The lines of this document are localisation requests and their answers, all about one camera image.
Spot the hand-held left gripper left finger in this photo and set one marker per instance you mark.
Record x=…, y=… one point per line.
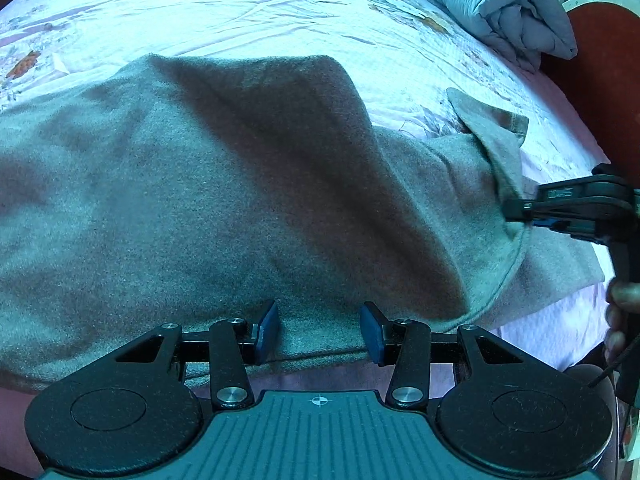
x=267, y=332

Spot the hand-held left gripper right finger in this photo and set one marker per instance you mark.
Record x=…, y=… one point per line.
x=371, y=332

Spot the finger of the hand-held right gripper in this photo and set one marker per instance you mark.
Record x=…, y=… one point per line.
x=520, y=208

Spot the grey pants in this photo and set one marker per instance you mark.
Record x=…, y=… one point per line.
x=210, y=200

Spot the person's right hand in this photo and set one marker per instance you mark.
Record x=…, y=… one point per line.
x=616, y=320

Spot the red wooden headboard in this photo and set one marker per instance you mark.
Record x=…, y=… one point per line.
x=595, y=60

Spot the rolled light grey quilt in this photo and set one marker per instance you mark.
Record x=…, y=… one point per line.
x=500, y=5

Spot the floral white bed sheet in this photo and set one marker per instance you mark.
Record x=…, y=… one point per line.
x=280, y=15

